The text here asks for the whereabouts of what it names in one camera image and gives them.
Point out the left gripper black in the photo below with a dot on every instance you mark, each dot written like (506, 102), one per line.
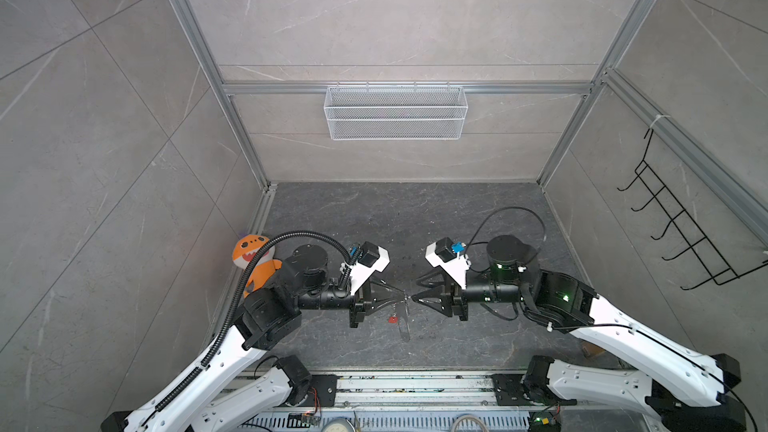
(363, 299)

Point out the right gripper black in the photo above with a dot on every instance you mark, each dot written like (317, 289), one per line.
(453, 300)

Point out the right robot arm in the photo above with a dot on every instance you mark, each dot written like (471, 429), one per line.
(678, 387)

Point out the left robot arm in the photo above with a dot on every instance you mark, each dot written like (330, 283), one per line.
(195, 401)

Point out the orange shark plush toy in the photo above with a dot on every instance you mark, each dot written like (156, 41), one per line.
(266, 267)

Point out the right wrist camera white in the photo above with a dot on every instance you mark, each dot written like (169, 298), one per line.
(451, 258)

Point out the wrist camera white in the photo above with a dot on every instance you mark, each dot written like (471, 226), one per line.
(451, 258)
(369, 258)

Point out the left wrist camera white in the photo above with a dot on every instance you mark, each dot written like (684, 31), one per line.
(369, 258)

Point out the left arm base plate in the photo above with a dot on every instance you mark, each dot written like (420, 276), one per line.
(321, 392)

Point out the aluminium rail frame front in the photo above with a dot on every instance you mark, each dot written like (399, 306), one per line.
(435, 401)

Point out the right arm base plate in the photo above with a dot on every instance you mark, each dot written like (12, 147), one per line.
(520, 389)

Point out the white wire mesh basket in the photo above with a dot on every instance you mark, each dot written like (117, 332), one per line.
(358, 113)

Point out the black wire hook rack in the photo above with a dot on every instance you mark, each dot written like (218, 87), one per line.
(718, 270)

